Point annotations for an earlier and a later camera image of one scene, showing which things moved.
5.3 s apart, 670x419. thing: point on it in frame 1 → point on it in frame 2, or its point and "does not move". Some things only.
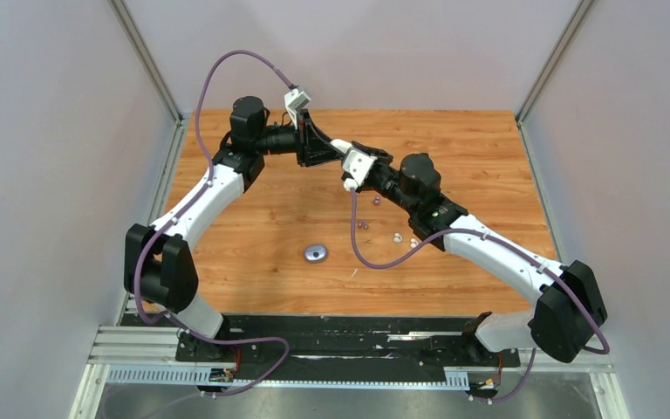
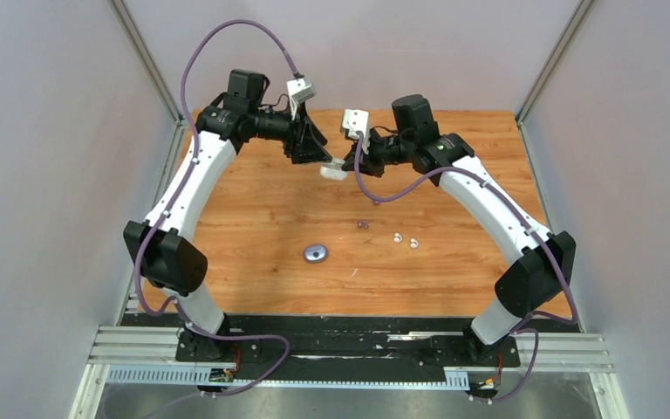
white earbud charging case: [341, 145] → [333, 170]
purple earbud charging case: [315, 252] does not move
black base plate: [343, 347] does not move
